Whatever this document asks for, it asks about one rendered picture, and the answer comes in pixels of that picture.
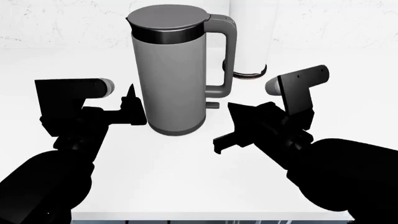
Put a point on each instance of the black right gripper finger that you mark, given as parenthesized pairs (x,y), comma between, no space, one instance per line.
(231,139)
(244,119)

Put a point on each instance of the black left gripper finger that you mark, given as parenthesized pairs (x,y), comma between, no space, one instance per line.
(134,112)

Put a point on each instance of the grey electric kettle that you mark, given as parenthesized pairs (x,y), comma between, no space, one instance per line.
(169,77)

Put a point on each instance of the white cylinder with dark base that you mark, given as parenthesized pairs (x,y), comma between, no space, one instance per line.
(253,35)

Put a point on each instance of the grey kettle switch lever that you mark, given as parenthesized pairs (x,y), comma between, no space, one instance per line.
(214,105)

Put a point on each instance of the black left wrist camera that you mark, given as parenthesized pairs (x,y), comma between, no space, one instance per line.
(68,92)

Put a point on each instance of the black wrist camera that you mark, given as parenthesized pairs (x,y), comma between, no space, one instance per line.
(295,93)
(68,92)

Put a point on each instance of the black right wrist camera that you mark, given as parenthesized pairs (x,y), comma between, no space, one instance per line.
(295,93)

